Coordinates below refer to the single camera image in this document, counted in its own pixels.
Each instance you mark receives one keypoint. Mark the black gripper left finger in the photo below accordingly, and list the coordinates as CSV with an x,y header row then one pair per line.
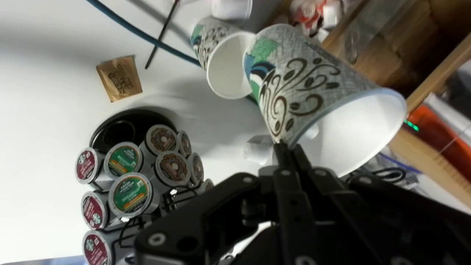
x,y
220,221

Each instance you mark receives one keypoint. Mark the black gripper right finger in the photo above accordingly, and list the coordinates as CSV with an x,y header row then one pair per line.
x,y
372,221

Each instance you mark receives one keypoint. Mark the patterned paper cup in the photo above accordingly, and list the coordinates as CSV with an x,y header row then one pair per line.
x,y
228,67
303,82

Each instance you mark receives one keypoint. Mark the brown lid coffee pod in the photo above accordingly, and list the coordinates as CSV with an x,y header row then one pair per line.
x,y
195,169
160,138
170,168
184,143

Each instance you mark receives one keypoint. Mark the wooden condiment organizer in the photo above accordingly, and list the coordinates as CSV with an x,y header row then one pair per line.
x,y
426,169

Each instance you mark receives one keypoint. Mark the green lid coffee pod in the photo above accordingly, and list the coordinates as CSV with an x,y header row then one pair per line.
x,y
122,159
129,193

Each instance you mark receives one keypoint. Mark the orange packets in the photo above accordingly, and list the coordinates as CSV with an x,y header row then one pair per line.
x,y
441,134

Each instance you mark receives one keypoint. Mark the red lid coffee pod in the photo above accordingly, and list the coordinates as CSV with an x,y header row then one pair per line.
x,y
94,209
86,165
97,247

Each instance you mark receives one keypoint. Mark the black coffee pod carousel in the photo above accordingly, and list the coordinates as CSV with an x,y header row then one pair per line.
x,y
117,128

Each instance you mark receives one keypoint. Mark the brown sugar packet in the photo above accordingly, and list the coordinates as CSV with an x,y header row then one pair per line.
x,y
119,78

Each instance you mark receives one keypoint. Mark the black stir stick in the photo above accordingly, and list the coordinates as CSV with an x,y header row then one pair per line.
x,y
158,38

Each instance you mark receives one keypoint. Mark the red white creamer cup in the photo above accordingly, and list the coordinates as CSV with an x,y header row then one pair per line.
x,y
306,12

